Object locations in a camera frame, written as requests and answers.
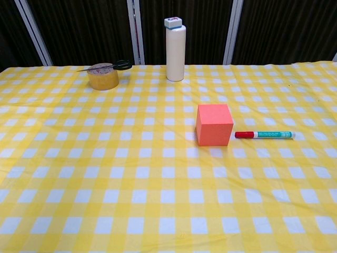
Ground red cube block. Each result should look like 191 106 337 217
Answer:
195 104 234 147

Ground red and teal marker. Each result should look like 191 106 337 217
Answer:
235 131 296 140

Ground yellow white checkered tablecloth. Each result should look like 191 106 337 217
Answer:
0 61 337 253

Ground white cylindrical bottle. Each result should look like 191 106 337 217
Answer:
165 24 186 82

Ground yellowish clear packing tape roll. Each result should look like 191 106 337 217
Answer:
87 62 120 91

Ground white mahjong tile block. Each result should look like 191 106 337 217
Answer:
164 16 183 29

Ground black pleated curtain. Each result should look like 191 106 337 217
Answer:
0 0 337 68

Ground black handled scissors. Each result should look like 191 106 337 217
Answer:
76 60 132 72

